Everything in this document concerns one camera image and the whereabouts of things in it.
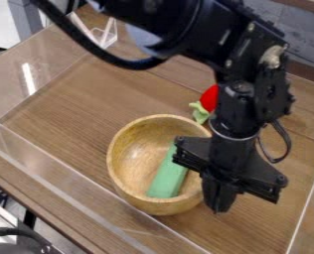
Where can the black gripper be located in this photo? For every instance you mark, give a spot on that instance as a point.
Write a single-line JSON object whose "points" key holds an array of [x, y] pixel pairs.
{"points": [[228, 163]]}

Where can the green rectangular stick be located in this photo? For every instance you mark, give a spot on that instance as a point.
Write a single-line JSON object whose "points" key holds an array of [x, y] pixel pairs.
{"points": [[169, 177]]}

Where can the brown wooden bowl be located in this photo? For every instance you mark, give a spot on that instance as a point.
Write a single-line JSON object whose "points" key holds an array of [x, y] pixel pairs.
{"points": [[134, 154]]}

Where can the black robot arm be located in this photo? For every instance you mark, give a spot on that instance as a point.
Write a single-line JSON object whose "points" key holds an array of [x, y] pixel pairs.
{"points": [[220, 33]]}

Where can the red toy strawberry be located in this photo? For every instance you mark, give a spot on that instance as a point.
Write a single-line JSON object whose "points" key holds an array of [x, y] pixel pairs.
{"points": [[205, 105]]}

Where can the black device at corner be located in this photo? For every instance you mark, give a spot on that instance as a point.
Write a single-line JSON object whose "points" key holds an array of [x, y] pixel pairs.
{"points": [[28, 243]]}

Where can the clear acrylic front wall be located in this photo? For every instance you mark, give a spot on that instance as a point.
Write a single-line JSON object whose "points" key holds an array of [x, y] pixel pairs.
{"points": [[99, 222]]}

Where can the clear acrylic corner bracket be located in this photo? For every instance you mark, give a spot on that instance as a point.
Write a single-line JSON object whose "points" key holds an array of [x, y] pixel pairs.
{"points": [[103, 37]]}

